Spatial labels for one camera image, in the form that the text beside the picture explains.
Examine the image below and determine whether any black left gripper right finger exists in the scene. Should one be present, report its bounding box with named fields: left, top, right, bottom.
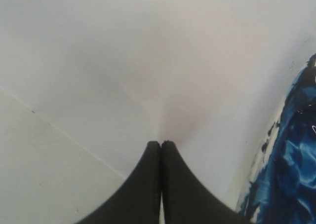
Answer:
left=161, top=141, right=249, bottom=224

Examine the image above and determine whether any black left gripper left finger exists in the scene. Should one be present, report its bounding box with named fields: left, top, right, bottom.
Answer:
left=78, top=141, right=161, bottom=224

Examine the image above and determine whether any white paper sheet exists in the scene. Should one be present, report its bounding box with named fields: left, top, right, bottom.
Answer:
left=0, top=0, right=316, bottom=199

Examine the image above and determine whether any white paint palette plate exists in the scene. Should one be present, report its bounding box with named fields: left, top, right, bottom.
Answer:
left=236, top=56, right=316, bottom=224

